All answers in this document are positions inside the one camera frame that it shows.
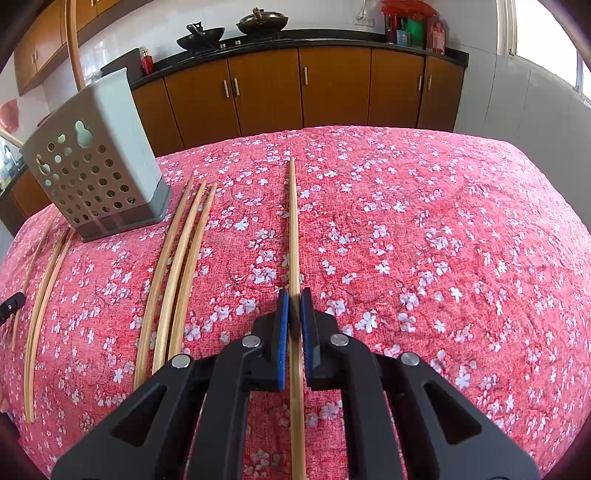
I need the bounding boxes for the wooden lower kitchen cabinets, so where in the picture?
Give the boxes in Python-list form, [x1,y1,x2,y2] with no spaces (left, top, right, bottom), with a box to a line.
[131,46,465,158]

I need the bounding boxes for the wok with lid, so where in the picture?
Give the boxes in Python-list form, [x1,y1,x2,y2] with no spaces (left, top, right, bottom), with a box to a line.
[236,8,289,35]

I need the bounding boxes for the red oil bottle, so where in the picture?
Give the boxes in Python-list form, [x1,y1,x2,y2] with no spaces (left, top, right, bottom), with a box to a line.
[427,14,447,55]

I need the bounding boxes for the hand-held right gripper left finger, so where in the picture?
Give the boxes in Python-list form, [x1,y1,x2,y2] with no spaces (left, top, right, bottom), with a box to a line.
[51,290,290,480]

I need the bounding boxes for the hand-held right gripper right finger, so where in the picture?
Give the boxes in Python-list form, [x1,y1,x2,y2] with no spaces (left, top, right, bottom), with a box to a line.
[300,288,541,480]

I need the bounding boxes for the wooden upper wall cabinets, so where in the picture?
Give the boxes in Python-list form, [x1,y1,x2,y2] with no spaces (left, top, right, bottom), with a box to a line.
[14,0,153,95]

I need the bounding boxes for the red plastic bag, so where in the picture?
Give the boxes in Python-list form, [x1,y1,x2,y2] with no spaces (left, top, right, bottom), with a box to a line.
[381,0,431,17]

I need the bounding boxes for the window with white frame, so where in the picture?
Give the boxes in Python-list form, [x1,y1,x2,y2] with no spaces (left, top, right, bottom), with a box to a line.
[499,0,591,107]

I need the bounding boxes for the black wok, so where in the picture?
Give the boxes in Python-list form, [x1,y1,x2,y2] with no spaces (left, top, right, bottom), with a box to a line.
[177,21,225,51]

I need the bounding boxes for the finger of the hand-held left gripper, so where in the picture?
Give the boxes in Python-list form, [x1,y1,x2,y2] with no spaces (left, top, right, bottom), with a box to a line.
[0,292,25,324]

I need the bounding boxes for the gas stove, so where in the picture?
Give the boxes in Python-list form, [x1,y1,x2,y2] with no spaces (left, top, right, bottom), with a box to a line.
[217,30,296,49]

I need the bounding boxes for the black kitchen countertop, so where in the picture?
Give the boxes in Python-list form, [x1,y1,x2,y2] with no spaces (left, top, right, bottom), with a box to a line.
[129,28,469,88]

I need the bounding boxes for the red floral tablecloth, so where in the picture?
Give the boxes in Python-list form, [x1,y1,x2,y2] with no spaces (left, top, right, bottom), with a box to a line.
[0,127,591,480]

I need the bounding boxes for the dark cutting board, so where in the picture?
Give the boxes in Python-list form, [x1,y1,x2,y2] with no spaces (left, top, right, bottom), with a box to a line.
[100,48,141,84]

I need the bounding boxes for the green bottle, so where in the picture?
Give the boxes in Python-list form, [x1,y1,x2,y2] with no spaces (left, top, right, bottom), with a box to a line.
[406,15,426,49]

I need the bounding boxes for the grey perforated chopstick holder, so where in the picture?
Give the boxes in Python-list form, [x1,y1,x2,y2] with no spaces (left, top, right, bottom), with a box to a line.
[19,67,172,243]

